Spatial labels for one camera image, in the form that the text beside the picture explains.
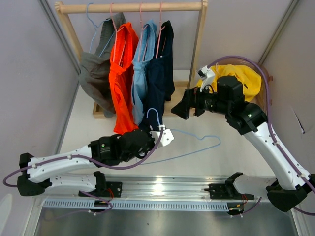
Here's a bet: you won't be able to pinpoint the light blue shorts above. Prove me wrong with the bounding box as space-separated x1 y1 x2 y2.
131 19 157 125

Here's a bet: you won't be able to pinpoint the navy blue shorts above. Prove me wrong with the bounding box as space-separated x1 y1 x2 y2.
142 20 175 131

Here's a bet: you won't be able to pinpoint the grey shorts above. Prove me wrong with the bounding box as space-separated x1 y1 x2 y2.
78 12 126 118

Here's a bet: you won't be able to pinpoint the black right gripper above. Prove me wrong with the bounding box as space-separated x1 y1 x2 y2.
171 83 230 120

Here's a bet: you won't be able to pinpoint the yellow shorts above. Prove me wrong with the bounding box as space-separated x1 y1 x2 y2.
210 64 262 102

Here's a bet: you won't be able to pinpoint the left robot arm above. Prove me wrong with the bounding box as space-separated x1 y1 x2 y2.
17 129 155 196

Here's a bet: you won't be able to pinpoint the blue wire hanger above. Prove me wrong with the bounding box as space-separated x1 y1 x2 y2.
141 108 221 165

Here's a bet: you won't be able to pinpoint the pink hanger of navy shorts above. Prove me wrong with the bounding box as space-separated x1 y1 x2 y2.
155 1 164 59

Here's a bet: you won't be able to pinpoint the blue hanger of grey shorts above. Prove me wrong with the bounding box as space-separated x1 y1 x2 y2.
86 2 115 59

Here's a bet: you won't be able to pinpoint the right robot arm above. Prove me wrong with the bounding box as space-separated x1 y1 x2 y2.
171 76 315 212

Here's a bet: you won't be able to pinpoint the translucent pink plastic basket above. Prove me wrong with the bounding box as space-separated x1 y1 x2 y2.
208 56 272 114

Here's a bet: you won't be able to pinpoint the pink hanger of orange shorts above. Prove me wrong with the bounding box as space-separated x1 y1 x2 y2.
110 2 126 66

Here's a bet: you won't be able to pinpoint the orange shorts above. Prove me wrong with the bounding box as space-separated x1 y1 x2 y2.
109 22 138 134

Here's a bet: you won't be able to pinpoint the wooden clothes rack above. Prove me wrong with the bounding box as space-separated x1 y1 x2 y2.
55 0 208 117

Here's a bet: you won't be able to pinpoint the slotted cable duct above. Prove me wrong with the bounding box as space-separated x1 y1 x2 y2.
43 199 229 212

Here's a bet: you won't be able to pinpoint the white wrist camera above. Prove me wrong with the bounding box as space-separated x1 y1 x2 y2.
150 124 174 148
197 66 215 92

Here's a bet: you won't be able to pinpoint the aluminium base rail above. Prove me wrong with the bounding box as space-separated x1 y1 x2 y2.
33 175 271 200

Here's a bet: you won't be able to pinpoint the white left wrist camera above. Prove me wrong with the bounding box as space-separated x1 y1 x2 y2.
150 124 174 148

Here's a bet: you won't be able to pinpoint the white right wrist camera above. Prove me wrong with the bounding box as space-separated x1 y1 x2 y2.
197 66 215 92

